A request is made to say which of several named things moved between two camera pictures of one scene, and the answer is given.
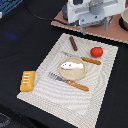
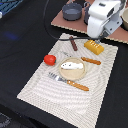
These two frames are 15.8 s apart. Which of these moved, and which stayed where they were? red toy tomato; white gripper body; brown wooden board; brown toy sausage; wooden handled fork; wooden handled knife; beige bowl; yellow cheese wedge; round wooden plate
Moved: white gripper body; red toy tomato; yellow cheese wedge
Stayed: beige bowl; brown wooden board; wooden handled knife; brown toy sausage; wooden handled fork; round wooden plate
